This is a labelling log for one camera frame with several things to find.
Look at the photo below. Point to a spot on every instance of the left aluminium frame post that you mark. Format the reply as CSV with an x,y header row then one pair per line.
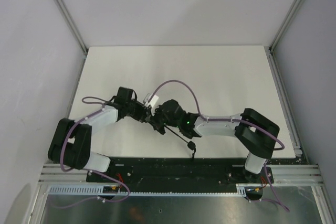
x,y
71,25

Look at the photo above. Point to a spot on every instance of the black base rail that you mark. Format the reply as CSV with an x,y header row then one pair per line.
x,y
178,175

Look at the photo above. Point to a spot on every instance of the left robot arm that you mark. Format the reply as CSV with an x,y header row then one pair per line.
x,y
71,143

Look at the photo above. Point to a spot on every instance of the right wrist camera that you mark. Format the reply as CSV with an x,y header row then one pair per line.
x,y
151,101

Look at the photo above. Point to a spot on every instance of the aluminium frame post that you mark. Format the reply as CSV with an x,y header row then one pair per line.
x,y
292,12
71,25

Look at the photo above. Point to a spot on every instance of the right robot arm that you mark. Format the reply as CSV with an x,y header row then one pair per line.
x,y
257,133

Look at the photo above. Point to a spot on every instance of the grey cable duct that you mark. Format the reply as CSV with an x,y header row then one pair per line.
x,y
92,190

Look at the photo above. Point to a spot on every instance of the black folding umbrella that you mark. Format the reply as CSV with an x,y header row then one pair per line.
x,y
181,137

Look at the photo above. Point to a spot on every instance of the right aluminium frame post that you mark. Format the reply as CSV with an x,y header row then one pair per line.
x,y
292,12

